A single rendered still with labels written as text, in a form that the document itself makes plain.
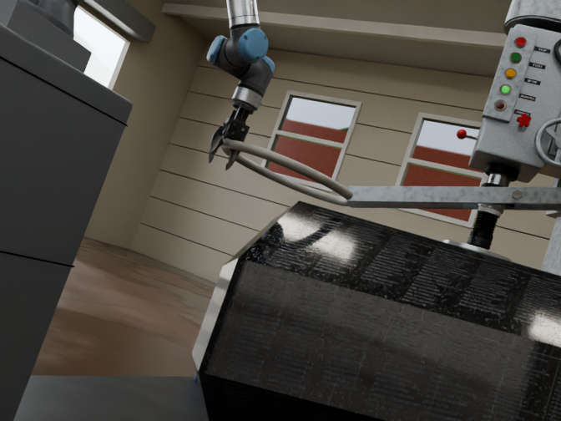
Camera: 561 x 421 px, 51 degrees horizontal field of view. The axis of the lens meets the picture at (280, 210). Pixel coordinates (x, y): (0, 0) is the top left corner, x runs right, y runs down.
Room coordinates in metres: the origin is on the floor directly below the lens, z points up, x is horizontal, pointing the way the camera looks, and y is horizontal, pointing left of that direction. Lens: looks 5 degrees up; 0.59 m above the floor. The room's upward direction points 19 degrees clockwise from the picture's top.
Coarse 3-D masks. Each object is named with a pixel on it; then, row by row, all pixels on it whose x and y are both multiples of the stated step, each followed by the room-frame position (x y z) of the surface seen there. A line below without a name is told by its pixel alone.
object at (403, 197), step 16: (352, 192) 1.83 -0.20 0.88; (368, 192) 1.82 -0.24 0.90; (384, 192) 1.81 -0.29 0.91; (400, 192) 1.80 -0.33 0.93; (416, 192) 1.79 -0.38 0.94; (432, 192) 1.78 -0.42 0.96; (448, 192) 1.77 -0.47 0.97; (464, 192) 1.75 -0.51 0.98; (480, 192) 1.74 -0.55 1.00; (496, 192) 1.73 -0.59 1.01; (512, 192) 1.72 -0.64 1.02; (528, 192) 1.71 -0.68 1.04; (544, 192) 1.70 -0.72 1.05; (560, 192) 1.69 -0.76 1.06; (400, 208) 1.91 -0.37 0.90; (416, 208) 1.90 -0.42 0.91; (432, 208) 1.88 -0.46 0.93; (448, 208) 1.87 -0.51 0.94; (464, 208) 1.86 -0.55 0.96; (512, 208) 1.82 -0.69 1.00; (528, 208) 1.81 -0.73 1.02; (544, 208) 1.80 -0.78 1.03; (560, 208) 1.79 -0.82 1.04
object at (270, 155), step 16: (224, 144) 1.86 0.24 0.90; (240, 144) 1.77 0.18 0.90; (240, 160) 2.08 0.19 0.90; (272, 160) 1.72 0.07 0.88; (288, 160) 1.71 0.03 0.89; (272, 176) 2.16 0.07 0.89; (320, 176) 1.73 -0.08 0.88; (304, 192) 2.16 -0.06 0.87; (320, 192) 2.13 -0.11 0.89; (336, 192) 1.78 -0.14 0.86
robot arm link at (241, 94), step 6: (240, 90) 1.83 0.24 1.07; (246, 90) 1.82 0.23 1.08; (234, 96) 1.84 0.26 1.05; (240, 96) 1.82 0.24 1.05; (246, 96) 1.82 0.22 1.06; (252, 96) 1.82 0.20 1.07; (258, 96) 1.83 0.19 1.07; (240, 102) 1.84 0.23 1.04; (246, 102) 1.82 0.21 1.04; (252, 102) 1.83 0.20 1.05; (258, 102) 1.84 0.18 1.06; (252, 108) 1.85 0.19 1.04; (258, 108) 1.87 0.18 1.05
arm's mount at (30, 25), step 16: (0, 0) 1.23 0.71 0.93; (16, 0) 1.20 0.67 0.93; (0, 16) 1.22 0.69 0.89; (16, 16) 1.21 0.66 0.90; (32, 16) 1.24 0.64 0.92; (16, 32) 1.22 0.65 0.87; (32, 32) 1.25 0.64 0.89; (48, 32) 1.28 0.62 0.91; (48, 48) 1.30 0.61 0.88; (64, 48) 1.33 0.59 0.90; (80, 48) 1.36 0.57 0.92; (80, 64) 1.38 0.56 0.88
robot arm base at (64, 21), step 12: (24, 0) 1.27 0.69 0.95; (36, 0) 1.28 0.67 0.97; (48, 0) 1.29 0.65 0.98; (60, 0) 1.32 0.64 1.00; (72, 0) 1.35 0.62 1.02; (36, 12) 1.28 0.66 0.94; (48, 12) 1.29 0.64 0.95; (60, 12) 1.31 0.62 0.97; (72, 12) 1.36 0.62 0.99; (60, 24) 1.32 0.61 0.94; (72, 24) 1.36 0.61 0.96; (72, 36) 1.37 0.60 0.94
